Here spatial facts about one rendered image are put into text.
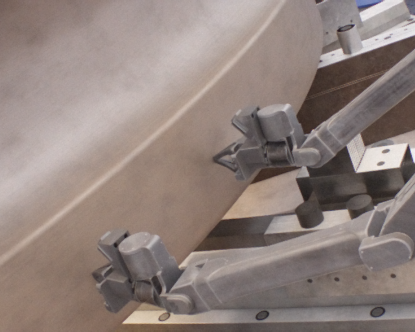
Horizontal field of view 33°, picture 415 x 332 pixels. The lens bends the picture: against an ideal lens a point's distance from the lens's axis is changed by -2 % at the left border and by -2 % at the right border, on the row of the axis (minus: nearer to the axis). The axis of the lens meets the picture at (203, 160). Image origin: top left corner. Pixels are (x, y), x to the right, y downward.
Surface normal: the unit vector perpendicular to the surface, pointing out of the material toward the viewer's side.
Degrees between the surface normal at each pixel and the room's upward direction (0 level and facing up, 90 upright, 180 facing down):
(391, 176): 90
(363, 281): 90
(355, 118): 82
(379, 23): 72
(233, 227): 0
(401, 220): 88
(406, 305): 0
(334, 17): 90
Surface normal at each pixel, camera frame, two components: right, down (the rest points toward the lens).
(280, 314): -0.37, -0.85
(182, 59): 0.39, -0.62
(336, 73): -0.05, 0.43
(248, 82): 0.82, -0.11
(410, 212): -0.42, 0.48
